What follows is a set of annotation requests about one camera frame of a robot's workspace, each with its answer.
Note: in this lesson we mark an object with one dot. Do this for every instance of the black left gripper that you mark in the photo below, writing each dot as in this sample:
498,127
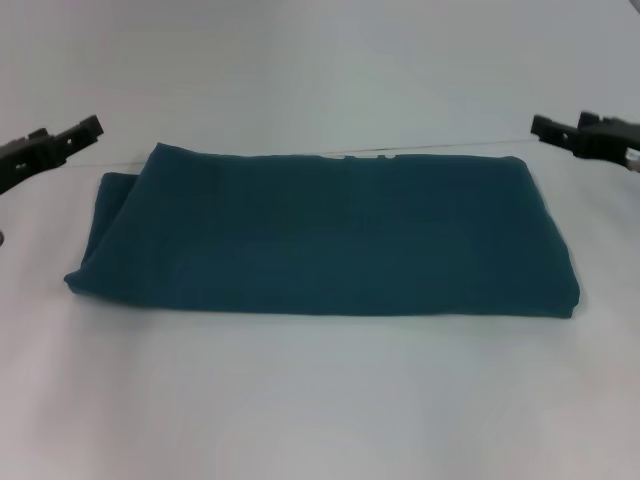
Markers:
25,160

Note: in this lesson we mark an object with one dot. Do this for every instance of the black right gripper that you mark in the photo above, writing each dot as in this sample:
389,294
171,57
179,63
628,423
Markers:
610,142

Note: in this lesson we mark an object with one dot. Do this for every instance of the blue shirt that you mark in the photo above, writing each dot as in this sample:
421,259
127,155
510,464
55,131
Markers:
310,240

